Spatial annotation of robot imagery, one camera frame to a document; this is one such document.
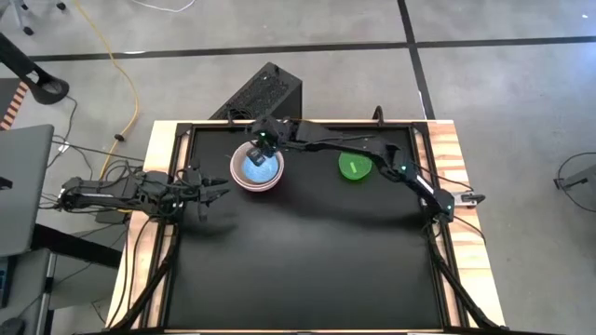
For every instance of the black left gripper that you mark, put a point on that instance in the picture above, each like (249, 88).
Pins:
(195, 186)

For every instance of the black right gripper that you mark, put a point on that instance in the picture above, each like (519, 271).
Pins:
(270, 132)

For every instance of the peach translucent ribbed bowl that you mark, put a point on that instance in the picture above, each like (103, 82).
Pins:
(234, 173)

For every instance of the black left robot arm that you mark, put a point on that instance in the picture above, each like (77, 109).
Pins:
(116, 193)

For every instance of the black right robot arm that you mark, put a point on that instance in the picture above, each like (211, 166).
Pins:
(372, 149)

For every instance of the lilac pink bowl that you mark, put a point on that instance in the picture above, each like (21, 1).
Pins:
(257, 189)

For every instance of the black computer tower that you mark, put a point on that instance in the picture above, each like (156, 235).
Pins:
(261, 93)

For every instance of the green round lid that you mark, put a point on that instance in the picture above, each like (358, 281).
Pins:
(355, 166)

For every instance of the black table mat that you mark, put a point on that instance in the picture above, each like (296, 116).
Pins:
(302, 260)

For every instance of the black floor beam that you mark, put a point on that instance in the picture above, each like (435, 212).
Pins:
(79, 246)

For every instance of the black curved stand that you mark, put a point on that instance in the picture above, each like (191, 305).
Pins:
(42, 84)

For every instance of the grey black table clamp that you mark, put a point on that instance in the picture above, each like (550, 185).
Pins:
(468, 198)

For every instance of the orange black striped board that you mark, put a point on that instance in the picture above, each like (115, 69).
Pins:
(14, 107)

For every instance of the office chair wheeled base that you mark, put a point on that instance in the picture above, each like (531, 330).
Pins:
(25, 21)

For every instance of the black aluminium table frame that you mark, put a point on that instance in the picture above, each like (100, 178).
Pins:
(214, 124)

